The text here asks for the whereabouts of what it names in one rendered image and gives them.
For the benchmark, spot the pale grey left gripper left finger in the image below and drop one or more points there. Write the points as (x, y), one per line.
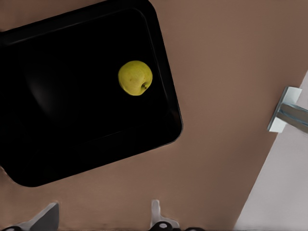
(45, 217)

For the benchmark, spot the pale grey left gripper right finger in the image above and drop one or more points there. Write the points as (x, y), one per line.
(157, 216)

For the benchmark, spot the yellow-green apple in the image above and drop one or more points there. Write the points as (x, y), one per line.
(135, 77)

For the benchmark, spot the black rectangular tray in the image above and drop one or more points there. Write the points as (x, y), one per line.
(72, 96)

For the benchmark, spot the silver frame post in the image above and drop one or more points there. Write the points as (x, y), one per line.
(286, 111)

